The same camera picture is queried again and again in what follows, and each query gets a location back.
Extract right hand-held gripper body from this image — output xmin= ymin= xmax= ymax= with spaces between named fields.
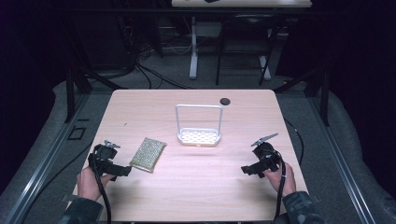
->
xmin=250 ymin=133 xmax=284 ymax=173

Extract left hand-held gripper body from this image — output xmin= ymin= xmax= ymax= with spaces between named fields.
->
xmin=88 ymin=139 xmax=121 ymax=175

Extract gold-green scouring sponge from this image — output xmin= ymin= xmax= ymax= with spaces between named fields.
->
xmin=128 ymin=136 xmax=168 ymax=175

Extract white sponge rack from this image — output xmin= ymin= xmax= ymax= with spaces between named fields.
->
xmin=175 ymin=104 xmax=224 ymax=148

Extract person's right hand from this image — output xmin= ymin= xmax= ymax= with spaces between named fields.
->
xmin=262 ymin=161 xmax=297 ymax=198

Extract person's left hand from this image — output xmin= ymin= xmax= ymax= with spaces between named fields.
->
xmin=77 ymin=165 xmax=115 ymax=202

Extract black chair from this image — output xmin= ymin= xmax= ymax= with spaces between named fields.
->
xmin=215 ymin=13 xmax=282 ymax=87

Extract white-legged background desk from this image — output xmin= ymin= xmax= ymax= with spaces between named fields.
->
xmin=170 ymin=0 xmax=313 ymax=80

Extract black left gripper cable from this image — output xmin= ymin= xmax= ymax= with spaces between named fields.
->
xmin=92 ymin=151 xmax=113 ymax=224

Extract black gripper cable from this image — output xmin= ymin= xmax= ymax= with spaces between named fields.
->
xmin=273 ymin=159 xmax=288 ymax=224
xmin=92 ymin=151 xmax=113 ymax=224

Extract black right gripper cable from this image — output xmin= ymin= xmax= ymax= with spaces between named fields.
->
xmin=273 ymin=159 xmax=288 ymax=224

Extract black cable beside table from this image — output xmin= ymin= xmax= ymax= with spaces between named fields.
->
xmin=283 ymin=119 xmax=305 ymax=166

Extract black metal frame stand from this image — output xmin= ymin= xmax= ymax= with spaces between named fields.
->
xmin=273 ymin=59 xmax=332 ymax=127
xmin=64 ymin=18 xmax=129 ymax=124

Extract black floor cables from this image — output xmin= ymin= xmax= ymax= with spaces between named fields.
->
xmin=122 ymin=18 xmax=195 ymax=91

